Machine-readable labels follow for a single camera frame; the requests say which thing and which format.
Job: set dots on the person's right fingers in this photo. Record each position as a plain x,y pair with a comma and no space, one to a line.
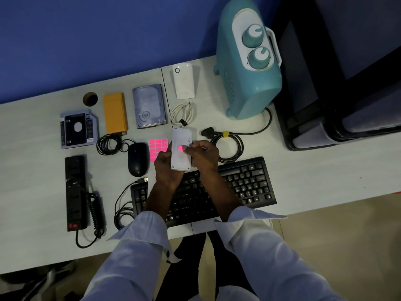
195,146

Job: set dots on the black office chair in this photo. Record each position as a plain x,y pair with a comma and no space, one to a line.
344,75

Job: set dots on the black computer mouse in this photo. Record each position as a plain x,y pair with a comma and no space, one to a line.
137,159

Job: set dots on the white rectangular adapter box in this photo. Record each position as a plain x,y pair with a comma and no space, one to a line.
181,161

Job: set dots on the silver hard disk drive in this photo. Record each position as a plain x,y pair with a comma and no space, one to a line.
148,106

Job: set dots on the person's left fingers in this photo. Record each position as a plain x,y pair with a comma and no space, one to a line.
168,150

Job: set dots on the teal heater knob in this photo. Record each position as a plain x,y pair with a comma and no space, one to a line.
253,36
259,57

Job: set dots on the teal fan heater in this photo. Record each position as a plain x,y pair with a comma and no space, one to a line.
250,87

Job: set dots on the black keyboard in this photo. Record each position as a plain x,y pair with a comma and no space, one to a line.
247,183

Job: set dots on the pink sticker sheet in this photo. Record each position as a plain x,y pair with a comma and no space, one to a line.
157,147

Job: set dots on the person's legs in black trousers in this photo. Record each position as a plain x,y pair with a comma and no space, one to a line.
225,266

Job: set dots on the black power strip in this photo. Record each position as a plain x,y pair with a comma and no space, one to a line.
75,192

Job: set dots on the person's left hand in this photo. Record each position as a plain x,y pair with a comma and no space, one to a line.
164,170

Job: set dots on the person's right forearm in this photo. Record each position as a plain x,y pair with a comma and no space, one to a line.
250,247

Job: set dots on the person's right hand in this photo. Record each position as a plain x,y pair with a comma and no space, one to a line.
205,158

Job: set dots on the dark chair base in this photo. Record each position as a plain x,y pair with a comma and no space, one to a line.
37,282

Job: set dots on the orange external drive box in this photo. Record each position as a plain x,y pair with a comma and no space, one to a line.
115,113

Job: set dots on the person's left forearm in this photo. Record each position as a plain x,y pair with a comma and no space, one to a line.
137,247

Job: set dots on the silver laptop drive caddy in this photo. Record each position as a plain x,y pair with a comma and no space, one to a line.
78,128

